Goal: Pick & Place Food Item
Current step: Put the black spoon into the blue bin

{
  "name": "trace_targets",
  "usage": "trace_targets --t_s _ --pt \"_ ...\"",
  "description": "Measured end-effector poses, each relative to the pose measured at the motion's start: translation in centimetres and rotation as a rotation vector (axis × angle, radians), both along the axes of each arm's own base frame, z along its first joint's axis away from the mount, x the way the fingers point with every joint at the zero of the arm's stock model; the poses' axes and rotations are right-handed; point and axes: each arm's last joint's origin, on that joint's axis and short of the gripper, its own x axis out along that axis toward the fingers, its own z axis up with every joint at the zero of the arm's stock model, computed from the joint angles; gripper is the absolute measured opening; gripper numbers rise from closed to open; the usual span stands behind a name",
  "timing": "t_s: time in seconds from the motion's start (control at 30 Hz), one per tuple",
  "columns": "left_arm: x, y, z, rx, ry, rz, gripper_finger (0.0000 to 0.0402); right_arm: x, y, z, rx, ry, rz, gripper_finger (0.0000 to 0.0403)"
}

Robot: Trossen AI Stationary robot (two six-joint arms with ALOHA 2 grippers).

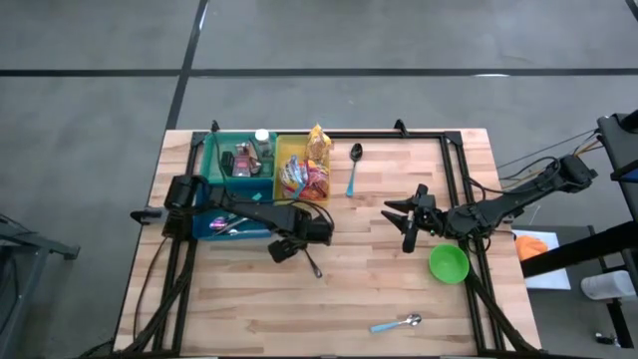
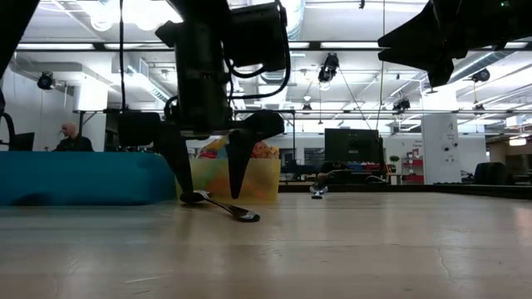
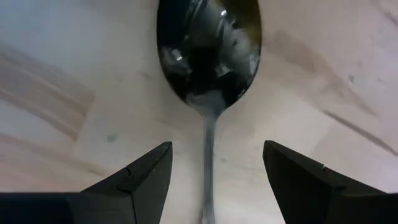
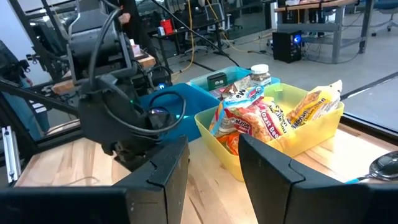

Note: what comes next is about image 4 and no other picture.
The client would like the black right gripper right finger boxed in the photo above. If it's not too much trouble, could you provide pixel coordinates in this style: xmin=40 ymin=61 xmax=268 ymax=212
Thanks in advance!
xmin=238 ymin=133 xmax=398 ymax=224

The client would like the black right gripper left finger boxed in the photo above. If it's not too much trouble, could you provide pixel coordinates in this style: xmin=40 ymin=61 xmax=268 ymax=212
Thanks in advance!
xmin=0 ymin=135 xmax=190 ymax=224

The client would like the orange roast beef ramen packet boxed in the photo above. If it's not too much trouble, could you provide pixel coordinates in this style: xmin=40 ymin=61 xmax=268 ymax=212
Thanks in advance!
xmin=216 ymin=96 xmax=295 ymax=156

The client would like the black spoon with blue handle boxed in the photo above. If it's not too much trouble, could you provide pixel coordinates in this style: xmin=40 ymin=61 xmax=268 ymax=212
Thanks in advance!
xmin=345 ymin=151 xmax=398 ymax=185

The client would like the yellow chicken ramen packet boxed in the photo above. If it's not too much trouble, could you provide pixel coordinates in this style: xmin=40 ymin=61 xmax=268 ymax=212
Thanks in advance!
xmin=285 ymin=79 xmax=343 ymax=130

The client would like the dark green tea box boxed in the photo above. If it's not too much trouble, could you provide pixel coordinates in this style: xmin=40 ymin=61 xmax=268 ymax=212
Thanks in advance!
xmin=206 ymin=72 xmax=228 ymax=91

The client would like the blue-striped low-sodium ramen packet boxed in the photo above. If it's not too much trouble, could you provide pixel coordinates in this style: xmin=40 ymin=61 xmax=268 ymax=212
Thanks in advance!
xmin=208 ymin=85 xmax=266 ymax=138

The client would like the white-lidded glass spice jar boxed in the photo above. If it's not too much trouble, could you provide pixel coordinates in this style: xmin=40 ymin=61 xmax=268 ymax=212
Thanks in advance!
xmin=250 ymin=63 xmax=272 ymax=87

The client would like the translucent yellow plastic bin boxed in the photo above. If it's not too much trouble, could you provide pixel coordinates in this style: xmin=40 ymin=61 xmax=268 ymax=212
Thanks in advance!
xmin=194 ymin=82 xmax=345 ymax=183

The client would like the butcher-block work table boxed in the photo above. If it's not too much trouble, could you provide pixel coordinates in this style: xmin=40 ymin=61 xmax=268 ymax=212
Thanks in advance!
xmin=51 ymin=52 xmax=157 ymax=95

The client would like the dark blue plastic bin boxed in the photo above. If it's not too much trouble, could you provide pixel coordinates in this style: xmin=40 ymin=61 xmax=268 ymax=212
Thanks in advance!
xmin=138 ymin=82 xmax=220 ymax=142

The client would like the white box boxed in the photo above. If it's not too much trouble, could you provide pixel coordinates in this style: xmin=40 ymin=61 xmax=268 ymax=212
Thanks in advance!
xmin=129 ymin=39 xmax=142 ymax=57

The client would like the person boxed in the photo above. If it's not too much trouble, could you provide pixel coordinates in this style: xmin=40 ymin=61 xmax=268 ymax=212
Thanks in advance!
xmin=118 ymin=0 xmax=158 ymax=62

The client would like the red container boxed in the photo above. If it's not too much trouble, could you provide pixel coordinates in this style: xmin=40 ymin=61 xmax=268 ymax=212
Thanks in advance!
xmin=160 ymin=18 xmax=174 ymax=35

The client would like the black office desk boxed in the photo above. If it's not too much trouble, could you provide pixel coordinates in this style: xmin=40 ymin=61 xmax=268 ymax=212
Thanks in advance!
xmin=152 ymin=19 xmax=231 ymax=73

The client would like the teal plastic bin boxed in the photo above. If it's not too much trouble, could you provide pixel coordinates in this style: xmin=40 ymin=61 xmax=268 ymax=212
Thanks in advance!
xmin=189 ymin=65 xmax=280 ymax=94

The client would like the grey mesh office chair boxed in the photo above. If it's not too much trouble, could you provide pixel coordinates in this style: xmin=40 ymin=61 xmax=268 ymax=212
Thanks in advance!
xmin=203 ymin=2 xmax=233 ymax=32

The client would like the black computer tower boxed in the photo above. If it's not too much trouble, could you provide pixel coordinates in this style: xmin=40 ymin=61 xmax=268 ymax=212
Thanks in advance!
xmin=272 ymin=30 xmax=302 ymax=64

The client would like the wooden-top grey desk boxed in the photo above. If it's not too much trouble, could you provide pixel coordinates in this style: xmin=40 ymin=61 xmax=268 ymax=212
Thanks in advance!
xmin=275 ymin=0 xmax=374 ymax=65

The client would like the blue office chair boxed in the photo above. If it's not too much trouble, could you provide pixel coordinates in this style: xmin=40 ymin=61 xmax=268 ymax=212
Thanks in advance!
xmin=371 ymin=0 xmax=398 ymax=37

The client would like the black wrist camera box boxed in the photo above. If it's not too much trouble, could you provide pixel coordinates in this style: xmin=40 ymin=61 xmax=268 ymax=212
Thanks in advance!
xmin=146 ymin=106 xmax=172 ymax=132

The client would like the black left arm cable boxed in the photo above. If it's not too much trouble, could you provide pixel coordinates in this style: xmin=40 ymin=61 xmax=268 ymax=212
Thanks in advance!
xmin=88 ymin=7 xmax=187 ymax=135

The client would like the silver aluminium bracket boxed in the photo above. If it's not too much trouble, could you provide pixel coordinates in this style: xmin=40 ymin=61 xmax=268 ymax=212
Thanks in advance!
xmin=1 ymin=126 xmax=22 ymax=184

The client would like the yellow cable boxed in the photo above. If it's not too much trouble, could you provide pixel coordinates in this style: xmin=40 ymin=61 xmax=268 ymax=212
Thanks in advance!
xmin=171 ymin=0 xmax=273 ymax=82

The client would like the thin black cable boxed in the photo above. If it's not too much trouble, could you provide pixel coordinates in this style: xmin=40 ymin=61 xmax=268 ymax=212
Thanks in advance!
xmin=150 ymin=0 xmax=241 ymax=68

